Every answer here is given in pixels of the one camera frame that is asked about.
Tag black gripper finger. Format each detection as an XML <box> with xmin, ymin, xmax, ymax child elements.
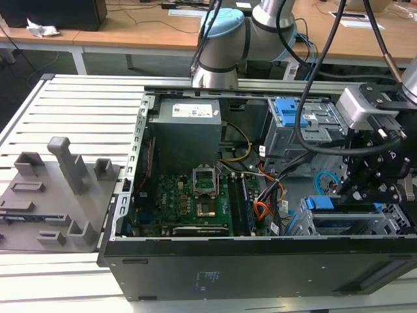
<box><xmin>341</xmin><ymin>181</ymin><xmax>407</xmax><ymax>204</ymax></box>
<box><xmin>339</xmin><ymin>130</ymin><xmax>387</xmax><ymax>196</ymax></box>

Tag hard disk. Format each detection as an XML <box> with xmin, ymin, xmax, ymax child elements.
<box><xmin>306</xmin><ymin>195</ymin><xmax>384</xmax><ymax>236</ymax></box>

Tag metal disk bay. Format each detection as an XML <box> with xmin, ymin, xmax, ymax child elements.
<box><xmin>285</xmin><ymin>194</ymin><xmax>417</xmax><ymax>238</ymax></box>

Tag RAM slot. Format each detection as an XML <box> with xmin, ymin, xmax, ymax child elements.
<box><xmin>241</xmin><ymin>174</ymin><xmax>255</xmax><ymax>234</ymax></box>
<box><xmin>237</xmin><ymin>174</ymin><xmax>250</xmax><ymax>235</ymax></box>
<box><xmin>227</xmin><ymin>174</ymin><xmax>240</xmax><ymax>236</ymax></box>
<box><xmin>231</xmin><ymin>174</ymin><xmax>245</xmax><ymax>236</ymax></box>

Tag black expansion slot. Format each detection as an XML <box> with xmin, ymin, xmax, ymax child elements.
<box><xmin>171</xmin><ymin>224</ymin><xmax>231</xmax><ymax>235</ymax></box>

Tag metal drive bay cage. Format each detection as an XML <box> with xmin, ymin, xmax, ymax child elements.
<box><xmin>263</xmin><ymin>95</ymin><xmax>350</xmax><ymax>177</ymax></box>

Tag blue drive bay latch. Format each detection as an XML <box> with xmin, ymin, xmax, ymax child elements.
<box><xmin>274</xmin><ymin>97</ymin><xmax>309</xmax><ymax>128</ymax></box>

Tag wooden desk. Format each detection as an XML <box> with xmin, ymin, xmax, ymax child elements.
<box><xmin>0</xmin><ymin>0</ymin><xmax>205</xmax><ymax>76</ymax></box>
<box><xmin>289</xmin><ymin>0</ymin><xmax>417</xmax><ymax>70</ymax></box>

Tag black open PC case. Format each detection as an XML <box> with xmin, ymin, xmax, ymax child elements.
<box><xmin>96</xmin><ymin>85</ymin><xmax>417</xmax><ymax>303</ymax></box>

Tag metal socket cover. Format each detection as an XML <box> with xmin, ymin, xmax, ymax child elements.
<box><xmin>192</xmin><ymin>165</ymin><xmax>218</xmax><ymax>197</ymax></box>

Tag CPU socket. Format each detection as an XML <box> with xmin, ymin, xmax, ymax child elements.
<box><xmin>194</xmin><ymin>200</ymin><xmax>218</xmax><ymax>218</ymax></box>

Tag grey power supply unit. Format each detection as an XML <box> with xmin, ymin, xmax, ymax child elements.
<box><xmin>147</xmin><ymin>97</ymin><xmax>223</xmax><ymax>161</ymax></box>

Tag green motherboard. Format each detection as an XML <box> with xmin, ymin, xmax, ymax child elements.
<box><xmin>129</xmin><ymin>169</ymin><xmax>263</xmax><ymax>238</ymax></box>

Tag grey parts rack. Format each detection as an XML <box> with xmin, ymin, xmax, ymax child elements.
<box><xmin>0</xmin><ymin>136</ymin><xmax>124</xmax><ymax>254</ymax></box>

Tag crumpled white paper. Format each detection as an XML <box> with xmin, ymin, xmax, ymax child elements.
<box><xmin>26</xmin><ymin>17</ymin><xmax>62</xmax><ymax>39</ymax></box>

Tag blue flat disk wire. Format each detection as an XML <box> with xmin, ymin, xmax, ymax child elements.
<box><xmin>314</xmin><ymin>170</ymin><xmax>340</xmax><ymax>197</ymax></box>

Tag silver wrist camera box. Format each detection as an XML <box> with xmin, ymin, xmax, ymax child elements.
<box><xmin>335</xmin><ymin>86</ymin><xmax>400</xmax><ymax>132</ymax></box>

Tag black cable bundle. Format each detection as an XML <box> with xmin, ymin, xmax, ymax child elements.
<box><xmin>268</xmin><ymin>152</ymin><xmax>314</xmax><ymax>236</ymax></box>

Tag thick black cable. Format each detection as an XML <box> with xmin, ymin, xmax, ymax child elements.
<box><xmin>293</xmin><ymin>0</ymin><xmax>403</xmax><ymax>155</ymax></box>

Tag orange and red wires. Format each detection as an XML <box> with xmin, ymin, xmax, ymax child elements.
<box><xmin>255</xmin><ymin>201</ymin><xmax>275</xmax><ymax>223</ymax></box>

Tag blue cables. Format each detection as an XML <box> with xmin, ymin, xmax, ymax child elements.
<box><xmin>294</xmin><ymin>29</ymin><xmax>319</xmax><ymax>83</ymax></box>

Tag yellow wire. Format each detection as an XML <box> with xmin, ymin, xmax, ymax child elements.
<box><xmin>218</xmin><ymin>121</ymin><xmax>252</xmax><ymax>163</ymax></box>

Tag black cable brown connector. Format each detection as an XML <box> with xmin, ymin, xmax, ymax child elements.
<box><xmin>362</xmin><ymin>0</ymin><xmax>405</xmax><ymax>84</ymax></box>

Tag thin black arm cables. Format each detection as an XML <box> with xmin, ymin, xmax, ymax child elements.
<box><xmin>190</xmin><ymin>0</ymin><xmax>226</xmax><ymax>74</ymax></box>

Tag red twisted wire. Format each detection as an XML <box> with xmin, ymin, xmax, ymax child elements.
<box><xmin>136</xmin><ymin>136</ymin><xmax>156</xmax><ymax>197</ymax></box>

